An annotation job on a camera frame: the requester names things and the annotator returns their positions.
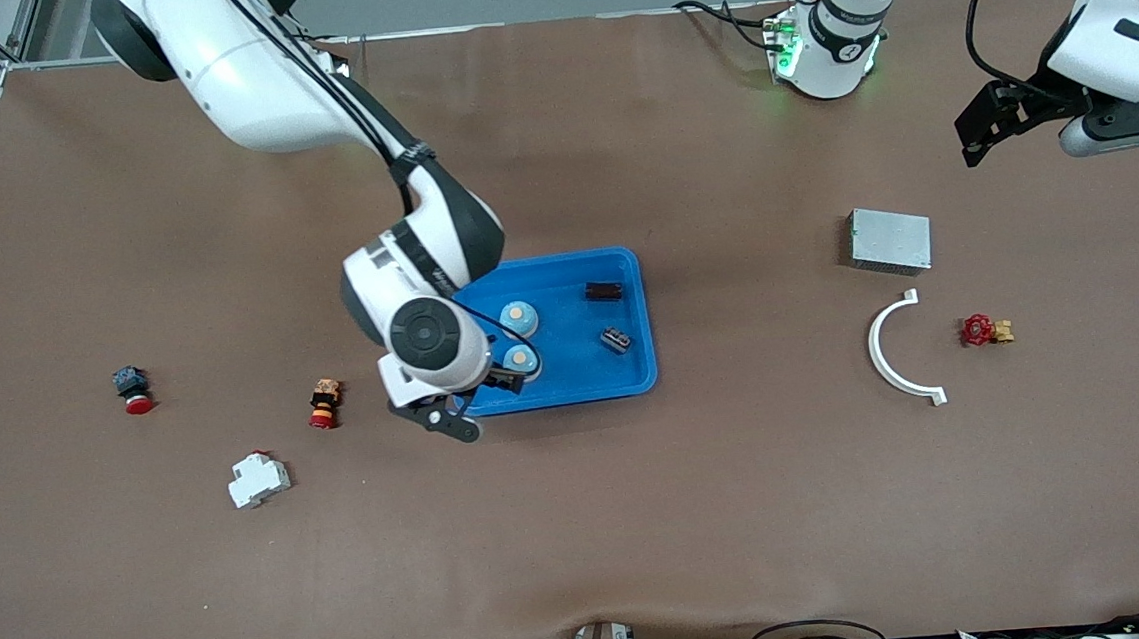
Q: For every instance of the dark red electrolytic capacitor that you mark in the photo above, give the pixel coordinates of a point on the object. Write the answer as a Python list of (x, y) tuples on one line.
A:
[(604, 290)]

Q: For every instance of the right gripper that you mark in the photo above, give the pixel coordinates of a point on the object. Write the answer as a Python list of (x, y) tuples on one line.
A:
[(499, 378)]

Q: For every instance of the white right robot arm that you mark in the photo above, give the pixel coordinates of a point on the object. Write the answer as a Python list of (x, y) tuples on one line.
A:
[(241, 72)]

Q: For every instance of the white curved plastic bracket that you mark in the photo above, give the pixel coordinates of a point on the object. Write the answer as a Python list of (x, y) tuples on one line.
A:
[(874, 346)]

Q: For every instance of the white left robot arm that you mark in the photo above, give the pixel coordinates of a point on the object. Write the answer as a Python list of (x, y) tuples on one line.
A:
[(831, 51)]

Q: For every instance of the red yellow emergency stop button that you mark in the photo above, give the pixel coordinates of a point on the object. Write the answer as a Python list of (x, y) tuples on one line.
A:
[(324, 402)]

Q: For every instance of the brown table cover sheet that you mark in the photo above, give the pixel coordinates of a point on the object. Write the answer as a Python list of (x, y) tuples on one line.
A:
[(583, 519)]

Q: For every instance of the blue bell with cream button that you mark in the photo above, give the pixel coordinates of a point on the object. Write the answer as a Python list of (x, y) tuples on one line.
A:
[(522, 357), (518, 316)]

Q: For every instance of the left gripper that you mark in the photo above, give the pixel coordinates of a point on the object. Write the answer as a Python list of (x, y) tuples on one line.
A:
[(1044, 103)]

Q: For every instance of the silver metal box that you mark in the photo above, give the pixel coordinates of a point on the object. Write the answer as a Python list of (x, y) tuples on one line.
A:
[(890, 240)]

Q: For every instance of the red push button black base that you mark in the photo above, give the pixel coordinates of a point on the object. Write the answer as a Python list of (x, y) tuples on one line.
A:
[(133, 385)]

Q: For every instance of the blue plastic tray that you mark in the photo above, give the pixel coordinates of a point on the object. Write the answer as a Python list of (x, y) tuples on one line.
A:
[(584, 379)]

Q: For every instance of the white circuit breaker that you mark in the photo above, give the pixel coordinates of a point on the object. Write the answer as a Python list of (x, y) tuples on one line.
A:
[(258, 482)]

